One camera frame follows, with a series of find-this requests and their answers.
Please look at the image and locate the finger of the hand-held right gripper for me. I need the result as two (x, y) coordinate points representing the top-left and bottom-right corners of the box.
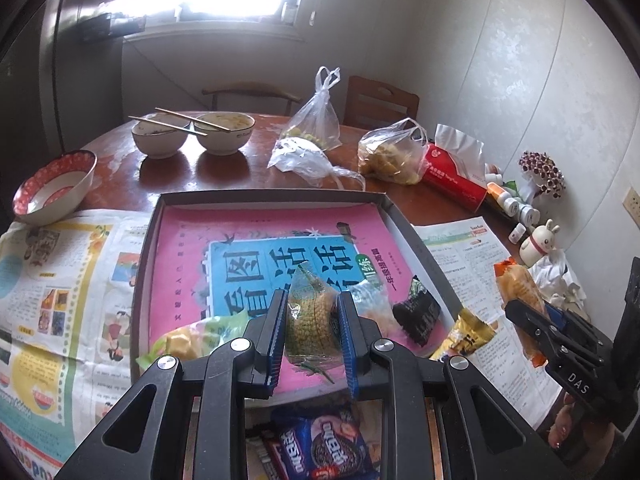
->
(544, 304), (615, 358)
(504, 299), (603, 373)

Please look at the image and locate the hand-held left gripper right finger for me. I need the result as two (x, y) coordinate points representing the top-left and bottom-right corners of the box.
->
(336, 291), (586, 480)

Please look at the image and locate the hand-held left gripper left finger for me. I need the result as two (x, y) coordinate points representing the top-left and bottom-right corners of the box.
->
(52, 290), (291, 480)

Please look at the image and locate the clear packet with green label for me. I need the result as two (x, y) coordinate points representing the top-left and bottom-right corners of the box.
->
(284, 264), (346, 385)

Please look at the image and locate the orange edged snack packet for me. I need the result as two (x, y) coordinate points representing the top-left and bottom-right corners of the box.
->
(494, 257), (551, 368)

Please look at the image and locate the clear plastic snack packet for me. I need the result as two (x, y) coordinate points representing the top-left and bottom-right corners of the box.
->
(350, 285), (401, 346)

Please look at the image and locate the gold foil snack packet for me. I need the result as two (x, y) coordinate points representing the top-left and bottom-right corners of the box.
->
(429, 307), (501, 363)

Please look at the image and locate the dark green seaweed packet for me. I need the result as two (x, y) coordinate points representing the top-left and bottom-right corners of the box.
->
(391, 275), (442, 346)

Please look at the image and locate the yellow green snack packet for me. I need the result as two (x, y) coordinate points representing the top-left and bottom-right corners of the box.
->
(137, 312), (256, 373)

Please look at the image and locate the blue cookie packet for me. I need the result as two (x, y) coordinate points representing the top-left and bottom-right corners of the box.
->
(270, 405), (381, 480)

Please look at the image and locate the dark shallow cardboard box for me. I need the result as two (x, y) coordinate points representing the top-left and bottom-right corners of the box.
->
(129, 190), (463, 403)

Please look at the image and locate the person's right hand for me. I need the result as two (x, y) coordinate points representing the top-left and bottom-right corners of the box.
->
(547, 392), (585, 450)

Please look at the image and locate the crumpled white tissue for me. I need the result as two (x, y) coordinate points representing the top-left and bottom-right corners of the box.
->
(530, 250), (591, 321)

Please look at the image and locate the white rabbit figurine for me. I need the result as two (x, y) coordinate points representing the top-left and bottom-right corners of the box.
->
(517, 219), (561, 267)

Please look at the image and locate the white text newspaper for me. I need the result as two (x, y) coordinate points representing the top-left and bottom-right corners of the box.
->
(412, 220), (571, 423)

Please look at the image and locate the row of small medicine bottles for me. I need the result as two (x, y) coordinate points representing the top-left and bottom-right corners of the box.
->
(482, 162), (543, 243)

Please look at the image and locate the pink and blue book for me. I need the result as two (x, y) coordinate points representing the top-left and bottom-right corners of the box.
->
(150, 202), (431, 396)

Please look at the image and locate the dried flower bunch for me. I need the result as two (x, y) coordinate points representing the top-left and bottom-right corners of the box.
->
(517, 150), (566, 201)

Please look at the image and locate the red tissue pack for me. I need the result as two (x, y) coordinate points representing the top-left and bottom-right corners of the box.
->
(417, 124), (488, 212)

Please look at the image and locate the crumpled clear plastic bag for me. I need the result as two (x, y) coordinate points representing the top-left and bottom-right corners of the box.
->
(267, 136), (367, 192)

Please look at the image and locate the plastic bag of yellow food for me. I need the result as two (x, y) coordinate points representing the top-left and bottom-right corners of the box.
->
(357, 118), (430, 186)

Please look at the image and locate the white ceramic bowl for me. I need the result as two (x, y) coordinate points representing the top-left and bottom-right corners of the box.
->
(194, 111), (256, 156)
(131, 119), (188, 159)

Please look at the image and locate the colourful newspaper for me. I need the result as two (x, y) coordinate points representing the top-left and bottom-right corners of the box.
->
(0, 207), (166, 480)

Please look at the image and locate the tall knotted clear plastic bag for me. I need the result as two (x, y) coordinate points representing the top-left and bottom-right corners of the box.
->
(277, 66), (343, 151)

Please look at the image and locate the wooden chopstick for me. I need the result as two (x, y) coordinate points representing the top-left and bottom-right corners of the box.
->
(128, 116), (209, 137)
(154, 107), (232, 133)

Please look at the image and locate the wooden chair with slotted back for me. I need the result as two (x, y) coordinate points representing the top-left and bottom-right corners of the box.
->
(342, 76), (420, 131)

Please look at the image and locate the curved back wooden chair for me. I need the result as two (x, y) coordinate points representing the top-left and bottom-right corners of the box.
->
(201, 82), (303, 116)

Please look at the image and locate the red patterned bowl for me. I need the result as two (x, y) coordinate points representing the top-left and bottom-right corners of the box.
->
(12, 150), (98, 226)

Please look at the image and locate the wall power socket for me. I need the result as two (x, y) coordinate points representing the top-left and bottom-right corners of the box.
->
(622, 187), (640, 226)

